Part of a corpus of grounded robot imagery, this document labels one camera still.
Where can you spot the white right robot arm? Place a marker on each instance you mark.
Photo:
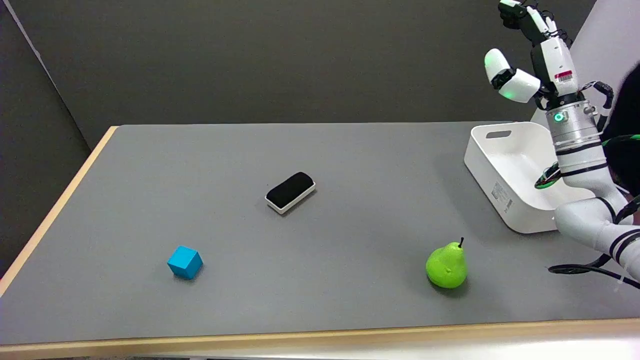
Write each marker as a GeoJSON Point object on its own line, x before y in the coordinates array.
{"type": "Point", "coordinates": [582, 165]}

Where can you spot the black white blackboard eraser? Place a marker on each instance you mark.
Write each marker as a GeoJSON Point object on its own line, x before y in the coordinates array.
{"type": "Point", "coordinates": [290, 192]}

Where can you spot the green pear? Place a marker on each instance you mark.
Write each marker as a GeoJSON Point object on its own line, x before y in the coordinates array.
{"type": "Point", "coordinates": [446, 265]}

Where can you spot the white plastic bin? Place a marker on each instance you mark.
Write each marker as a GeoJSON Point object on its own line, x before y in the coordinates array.
{"type": "Point", "coordinates": [510, 172]}

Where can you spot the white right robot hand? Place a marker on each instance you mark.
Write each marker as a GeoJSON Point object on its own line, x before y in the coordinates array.
{"type": "Point", "coordinates": [552, 57]}

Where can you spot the blue cube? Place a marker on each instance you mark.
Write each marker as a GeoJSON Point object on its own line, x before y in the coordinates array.
{"type": "Point", "coordinates": [185, 262]}

